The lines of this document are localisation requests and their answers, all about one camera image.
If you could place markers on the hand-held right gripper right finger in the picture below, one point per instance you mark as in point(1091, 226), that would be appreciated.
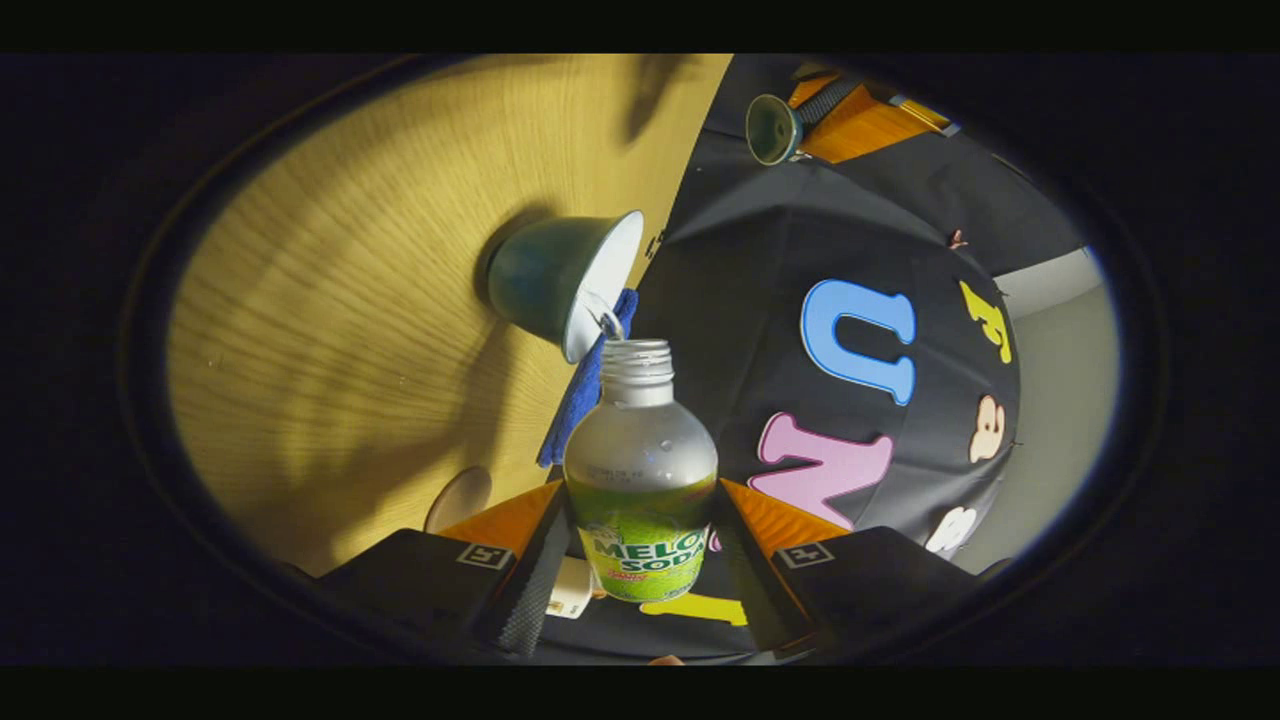
point(745, 590)

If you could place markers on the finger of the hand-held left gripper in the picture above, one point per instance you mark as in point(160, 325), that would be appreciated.
point(830, 102)
point(812, 88)

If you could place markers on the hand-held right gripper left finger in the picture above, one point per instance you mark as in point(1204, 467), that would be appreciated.
point(535, 590)

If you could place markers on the teal teacup lid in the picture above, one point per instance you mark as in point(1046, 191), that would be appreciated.
point(770, 130)

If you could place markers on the round brown coaster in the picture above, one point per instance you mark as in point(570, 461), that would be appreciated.
point(458, 498)

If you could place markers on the silver green label water bottle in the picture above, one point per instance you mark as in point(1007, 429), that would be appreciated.
point(640, 480)

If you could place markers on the teal teacup white inside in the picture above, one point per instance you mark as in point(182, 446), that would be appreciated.
point(545, 280)

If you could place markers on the white toaster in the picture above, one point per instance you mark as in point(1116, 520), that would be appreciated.
point(570, 590)

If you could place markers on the copper metal clip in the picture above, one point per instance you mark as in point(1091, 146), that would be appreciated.
point(958, 240)

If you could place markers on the blue folded towel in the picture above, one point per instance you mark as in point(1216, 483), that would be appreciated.
point(585, 395)

